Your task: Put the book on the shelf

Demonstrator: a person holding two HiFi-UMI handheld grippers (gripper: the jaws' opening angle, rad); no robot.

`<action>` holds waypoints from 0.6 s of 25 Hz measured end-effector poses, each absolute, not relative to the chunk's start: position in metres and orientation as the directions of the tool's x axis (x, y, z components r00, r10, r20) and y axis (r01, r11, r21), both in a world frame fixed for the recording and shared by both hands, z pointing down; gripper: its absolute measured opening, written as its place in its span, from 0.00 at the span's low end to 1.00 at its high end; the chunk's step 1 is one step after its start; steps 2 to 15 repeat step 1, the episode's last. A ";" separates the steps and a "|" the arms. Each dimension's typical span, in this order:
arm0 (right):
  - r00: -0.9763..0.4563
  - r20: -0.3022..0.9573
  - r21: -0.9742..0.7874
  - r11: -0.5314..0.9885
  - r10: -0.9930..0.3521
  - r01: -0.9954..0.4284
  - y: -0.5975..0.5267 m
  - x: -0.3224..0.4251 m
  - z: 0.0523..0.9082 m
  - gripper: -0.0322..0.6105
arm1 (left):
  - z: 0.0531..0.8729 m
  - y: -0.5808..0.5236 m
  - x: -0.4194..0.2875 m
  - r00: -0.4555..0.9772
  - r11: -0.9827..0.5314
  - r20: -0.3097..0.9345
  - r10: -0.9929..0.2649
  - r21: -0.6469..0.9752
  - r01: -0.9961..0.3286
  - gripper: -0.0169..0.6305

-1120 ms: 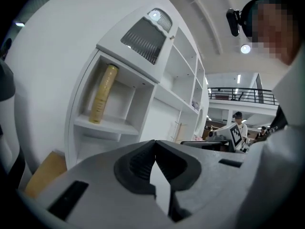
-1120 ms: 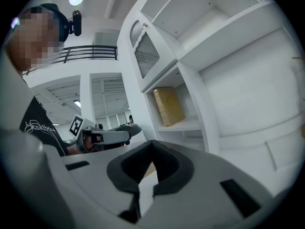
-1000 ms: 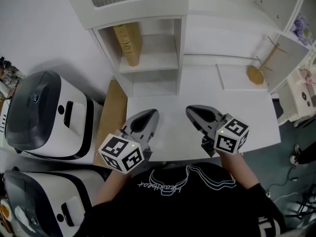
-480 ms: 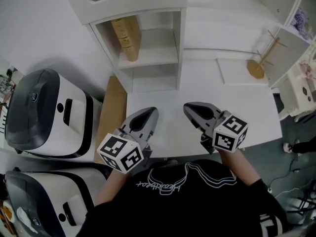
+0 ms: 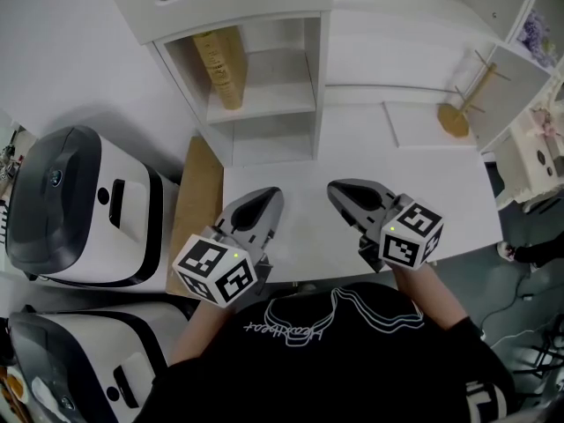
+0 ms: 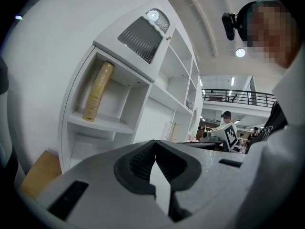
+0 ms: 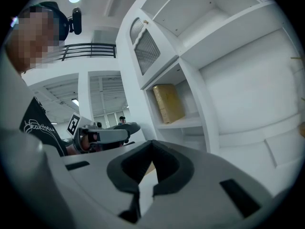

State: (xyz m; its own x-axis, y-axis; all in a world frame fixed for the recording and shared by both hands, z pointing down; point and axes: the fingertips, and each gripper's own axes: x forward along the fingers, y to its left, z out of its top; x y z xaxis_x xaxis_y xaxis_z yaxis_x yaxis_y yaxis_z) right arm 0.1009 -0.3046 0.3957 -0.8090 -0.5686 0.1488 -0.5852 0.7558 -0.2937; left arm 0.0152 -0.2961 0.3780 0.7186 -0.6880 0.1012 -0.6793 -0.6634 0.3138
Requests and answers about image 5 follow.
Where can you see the person's black printed t-shirt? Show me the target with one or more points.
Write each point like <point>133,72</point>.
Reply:
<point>330,368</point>

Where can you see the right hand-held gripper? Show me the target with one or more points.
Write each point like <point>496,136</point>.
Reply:
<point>410,236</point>

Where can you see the wooden mug tree stand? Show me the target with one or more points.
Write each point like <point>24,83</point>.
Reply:
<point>451,119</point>

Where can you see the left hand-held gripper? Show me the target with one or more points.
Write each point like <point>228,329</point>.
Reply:
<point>211,271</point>

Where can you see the brown cardboard panel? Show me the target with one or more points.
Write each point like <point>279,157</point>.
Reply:
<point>194,201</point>

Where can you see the tan hardcover book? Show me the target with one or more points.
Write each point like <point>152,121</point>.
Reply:
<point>220,69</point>

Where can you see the black metal frame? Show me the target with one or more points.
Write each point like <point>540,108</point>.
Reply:
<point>551,355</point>

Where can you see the purple artificial flowers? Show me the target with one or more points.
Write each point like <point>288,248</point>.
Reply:
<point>537,38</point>

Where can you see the white and black robot machine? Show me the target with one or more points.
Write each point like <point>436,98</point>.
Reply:
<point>88,355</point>
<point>83,205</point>

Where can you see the person's left forearm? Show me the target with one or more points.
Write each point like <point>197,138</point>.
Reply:
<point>198,333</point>

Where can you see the person's right forearm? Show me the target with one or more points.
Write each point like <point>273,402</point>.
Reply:
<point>427,293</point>

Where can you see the white desk with shelves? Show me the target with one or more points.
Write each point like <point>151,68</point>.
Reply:
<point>418,179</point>

